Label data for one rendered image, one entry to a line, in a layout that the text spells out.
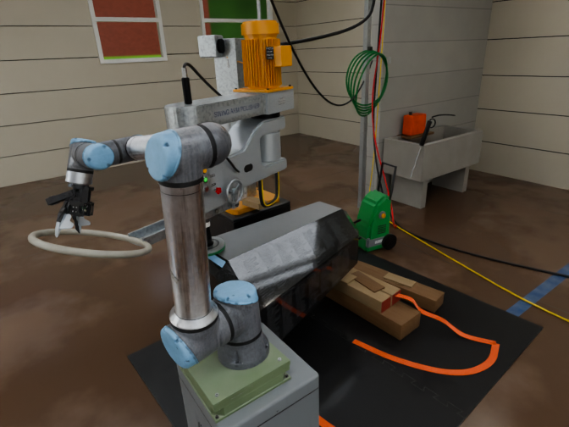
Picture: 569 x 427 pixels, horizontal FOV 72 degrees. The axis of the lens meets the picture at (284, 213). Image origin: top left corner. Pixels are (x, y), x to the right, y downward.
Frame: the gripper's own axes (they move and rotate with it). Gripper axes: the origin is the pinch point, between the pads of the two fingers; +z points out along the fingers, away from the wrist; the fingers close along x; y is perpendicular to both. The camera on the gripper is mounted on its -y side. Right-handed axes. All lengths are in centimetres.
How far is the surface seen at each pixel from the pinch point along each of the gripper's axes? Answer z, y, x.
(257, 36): -117, 46, 92
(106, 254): 5.6, 14.5, 3.4
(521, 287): 21, 287, 191
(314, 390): 41, 102, -6
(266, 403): 41, 85, -18
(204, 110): -63, 31, 54
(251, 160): -45, 54, 95
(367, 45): -204, 136, 307
